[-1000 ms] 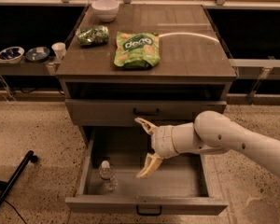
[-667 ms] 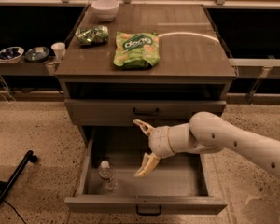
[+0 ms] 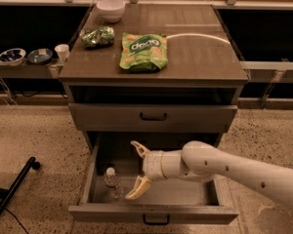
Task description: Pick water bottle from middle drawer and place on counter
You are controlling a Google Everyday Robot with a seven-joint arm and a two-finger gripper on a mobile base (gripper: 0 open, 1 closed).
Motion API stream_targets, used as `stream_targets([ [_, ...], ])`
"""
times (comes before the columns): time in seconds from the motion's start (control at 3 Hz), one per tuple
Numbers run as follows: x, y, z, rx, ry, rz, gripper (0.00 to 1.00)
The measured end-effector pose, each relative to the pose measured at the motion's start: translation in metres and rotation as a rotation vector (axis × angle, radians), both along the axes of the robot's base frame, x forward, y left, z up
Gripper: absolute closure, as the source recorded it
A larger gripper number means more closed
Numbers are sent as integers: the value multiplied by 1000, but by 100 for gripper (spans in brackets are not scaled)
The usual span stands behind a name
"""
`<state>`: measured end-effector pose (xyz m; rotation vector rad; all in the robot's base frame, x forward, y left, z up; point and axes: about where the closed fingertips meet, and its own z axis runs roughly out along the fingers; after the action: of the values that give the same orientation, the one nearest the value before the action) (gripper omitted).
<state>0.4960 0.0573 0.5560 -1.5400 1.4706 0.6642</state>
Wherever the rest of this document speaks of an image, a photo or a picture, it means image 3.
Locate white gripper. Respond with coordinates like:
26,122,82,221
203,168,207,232
125,140,188,200

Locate clear plastic water bottle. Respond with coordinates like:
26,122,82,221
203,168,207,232
104,167,123,200

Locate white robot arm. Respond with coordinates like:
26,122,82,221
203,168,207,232
126,140,293,210

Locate open middle drawer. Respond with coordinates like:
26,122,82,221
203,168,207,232
68,132,238,224

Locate closed top drawer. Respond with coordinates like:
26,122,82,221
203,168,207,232
68,103,237,133

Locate grey drawer cabinet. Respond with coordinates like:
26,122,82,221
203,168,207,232
60,4,248,149

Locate black stand leg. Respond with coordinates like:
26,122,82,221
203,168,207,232
0,157,40,215

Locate green chip bag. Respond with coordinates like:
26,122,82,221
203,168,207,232
119,33,168,72

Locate low side shelf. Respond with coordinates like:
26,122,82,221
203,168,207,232
0,58,63,79

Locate small green snack bag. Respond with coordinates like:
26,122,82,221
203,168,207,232
80,26,114,48

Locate white paper cup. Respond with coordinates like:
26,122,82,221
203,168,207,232
55,44,69,62

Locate dark blue bowl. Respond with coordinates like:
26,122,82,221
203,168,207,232
26,48,53,64

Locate white bowl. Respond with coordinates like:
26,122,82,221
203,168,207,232
96,0,125,22

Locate blue patterned bowl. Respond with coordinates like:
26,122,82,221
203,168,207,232
0,48,26,66

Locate black top drawer handle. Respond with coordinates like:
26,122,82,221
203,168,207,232
139,112,167,121

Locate black drawer handle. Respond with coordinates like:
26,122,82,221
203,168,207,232
143,214,170,226
139,112,167,121

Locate black middle drawer handle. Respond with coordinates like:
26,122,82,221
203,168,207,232
143,214,170,226

